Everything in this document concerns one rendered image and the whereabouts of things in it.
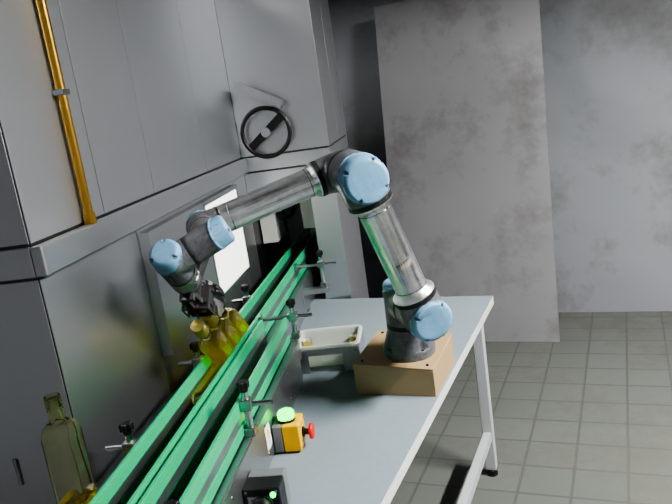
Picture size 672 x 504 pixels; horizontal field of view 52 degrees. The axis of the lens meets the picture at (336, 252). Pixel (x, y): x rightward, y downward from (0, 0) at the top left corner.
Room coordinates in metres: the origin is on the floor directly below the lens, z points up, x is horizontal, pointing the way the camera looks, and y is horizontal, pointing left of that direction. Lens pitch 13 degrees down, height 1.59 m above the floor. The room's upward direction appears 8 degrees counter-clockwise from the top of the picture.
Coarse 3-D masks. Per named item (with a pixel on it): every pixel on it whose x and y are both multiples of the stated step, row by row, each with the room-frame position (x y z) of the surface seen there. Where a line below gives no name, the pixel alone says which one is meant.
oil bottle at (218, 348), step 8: (216, 328) 1.71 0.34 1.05; (216, 336) 1.69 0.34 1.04; (224, 336) 1.74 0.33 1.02; (200, 344) 1.68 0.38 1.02; (208, 344) 1.68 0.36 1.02; (216, 344) 1.68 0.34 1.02; (224, 344) 1.73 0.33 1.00; (232, 344) 1.79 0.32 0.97; (208, 352) 1.71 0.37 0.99; (216, 352) 1.71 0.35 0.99; (224, 352) 1.72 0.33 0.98; (216, 360) 1.75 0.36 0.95; (224, 360) 1.75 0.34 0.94
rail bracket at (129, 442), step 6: (126, 420) 1.31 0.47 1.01; (120, 426) 1.29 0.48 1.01; (126, 426) 1.29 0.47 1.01; (132, 426) 1.30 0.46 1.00; (120, 432) 1.29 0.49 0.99; (126, 432) 1.29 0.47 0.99; (126, 438) 1.29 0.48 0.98; (132, 438) 1.30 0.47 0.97; (126, 444) 1.29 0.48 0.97; (132, 444) 1.29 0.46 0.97; (108, 450) 1.30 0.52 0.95; (114, 450) 1.30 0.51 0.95; (120, 450) 1.30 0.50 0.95; (126, 450) 1.29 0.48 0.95
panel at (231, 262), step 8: (232, 192) 2.58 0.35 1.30; (216, 200) 2.37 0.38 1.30; (224, 200) 2.46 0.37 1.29; (208, 208) 2.27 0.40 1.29; (232, 232) 2.49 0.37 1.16; (240, 232) 2.59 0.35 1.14; (240, 240) 2.57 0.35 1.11; (232, 248) 2.46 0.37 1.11; (240, 248) 2.56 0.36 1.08; (216, 256) 2.26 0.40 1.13; (224, 256) 2.35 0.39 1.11; (232, 256) 2.44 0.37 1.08; (240, 256) 2.54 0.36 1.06; (216, 264) 2.25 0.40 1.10; (224, 264) 2.33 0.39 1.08; (232, 264) 2.42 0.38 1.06; (240, 264) 2.52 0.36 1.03; (248, 264) 2.63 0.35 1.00; (224, 272) 2.32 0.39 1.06; (232, 272) 2.40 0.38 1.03; (240, 272) 2.50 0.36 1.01; (224, 280) 2.30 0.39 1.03; (232, 280) 2.39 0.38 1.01; (224, 288) 2.28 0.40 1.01
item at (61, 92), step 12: (36, 0) 1.50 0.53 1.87; (48, 12) 1.51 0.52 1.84; (48, 24) 1.50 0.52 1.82; (48, 36) 1.50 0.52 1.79; (48, 48) 1.50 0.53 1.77; (60, 72) 1.50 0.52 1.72; (60, 84) 1.50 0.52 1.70; (60, 96) 1.50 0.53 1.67; (60, 108) 1.50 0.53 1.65; (72, 120) 1.51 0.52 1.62; (72, 132) 1.50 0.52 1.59; (72, 144) 1.50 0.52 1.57; (72, 156) 1.50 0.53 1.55; (84, 180) 1.50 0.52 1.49; (84, 192) 1.50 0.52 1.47; (84, 204) 1.50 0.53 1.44; (84, 216) 1.50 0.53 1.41
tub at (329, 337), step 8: (320, 328) 2.21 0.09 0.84; (328, 328) 2.20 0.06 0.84; (336, 328) 2.19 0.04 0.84; (344, 328) 2.19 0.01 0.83; (352, 328) 2.19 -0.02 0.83; (360, 328) 2.15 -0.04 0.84; (304, 336) 2.21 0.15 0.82; (312, 336) 2.21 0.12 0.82; (320, 336) 2.20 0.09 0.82; (328, 336) 2.20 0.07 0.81; (336, 336) 2.19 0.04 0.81; (344, 336) 2.19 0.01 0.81; (360, 336) 2.08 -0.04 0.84; (312, 344) 2.20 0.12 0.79; (320, 344) 2.20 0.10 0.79; (328, 344) 2.04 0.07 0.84; (336, 344) 2.03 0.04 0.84; (344, 344) 2.03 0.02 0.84; (352, 344) 2.03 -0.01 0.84
